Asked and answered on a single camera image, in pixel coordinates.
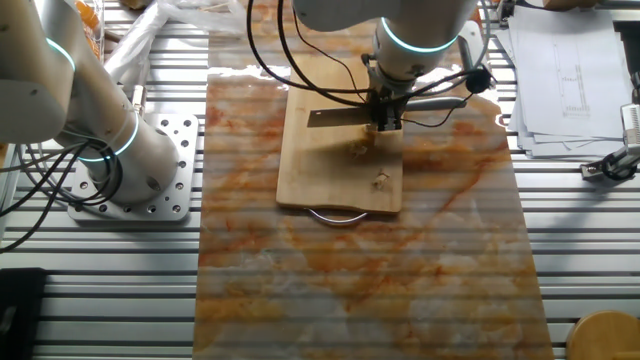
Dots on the stack of white papers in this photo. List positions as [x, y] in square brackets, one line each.
[565, 75]

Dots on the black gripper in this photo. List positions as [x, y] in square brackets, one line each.
[387, 92]

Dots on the steel cleaver knife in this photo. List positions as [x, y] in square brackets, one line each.
[335, 117]

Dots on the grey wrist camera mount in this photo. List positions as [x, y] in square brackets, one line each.
[472, 45]

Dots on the thin lotus root stick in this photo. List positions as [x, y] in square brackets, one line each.
[215, 7]

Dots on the orange marble pattern mat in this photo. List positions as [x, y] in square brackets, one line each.
[350, 275]

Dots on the thin lotus root slice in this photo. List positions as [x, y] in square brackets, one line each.
[357, 149]

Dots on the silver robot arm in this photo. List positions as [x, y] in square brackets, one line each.
[45, 90]

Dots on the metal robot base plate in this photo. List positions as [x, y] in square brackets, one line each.
[180, 165]

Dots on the long lotus root piece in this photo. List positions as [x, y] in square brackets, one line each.
[381, 180]

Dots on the clear plastic bag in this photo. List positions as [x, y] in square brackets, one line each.
[135, 45]

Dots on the black box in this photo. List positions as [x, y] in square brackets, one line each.
[20, 315]

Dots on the orange fruit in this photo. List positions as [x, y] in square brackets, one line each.
[90, 25]

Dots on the wooden cutting board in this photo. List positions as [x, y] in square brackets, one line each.
[320, 170]

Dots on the clear plastic fruit tray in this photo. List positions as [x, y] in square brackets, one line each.
[99, 30]

